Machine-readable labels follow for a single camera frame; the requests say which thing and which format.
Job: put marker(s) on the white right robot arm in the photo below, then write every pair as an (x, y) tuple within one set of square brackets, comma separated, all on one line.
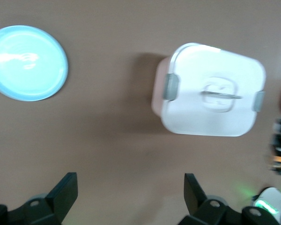
[(271, 199)]

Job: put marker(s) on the white lidded pink box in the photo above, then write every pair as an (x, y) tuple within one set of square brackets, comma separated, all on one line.
[(213, 112)]

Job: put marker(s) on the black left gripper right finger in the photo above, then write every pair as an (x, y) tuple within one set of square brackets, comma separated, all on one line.
[(196, 199)]

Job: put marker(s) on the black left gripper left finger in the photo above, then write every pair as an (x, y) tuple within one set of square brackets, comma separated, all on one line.
[(61, 199)]

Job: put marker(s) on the light blue round plate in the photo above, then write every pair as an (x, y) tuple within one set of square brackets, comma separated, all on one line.
[(25, 65)]

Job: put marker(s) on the brown table cover mat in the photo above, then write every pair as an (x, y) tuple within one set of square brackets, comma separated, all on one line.
[(107, 140)]

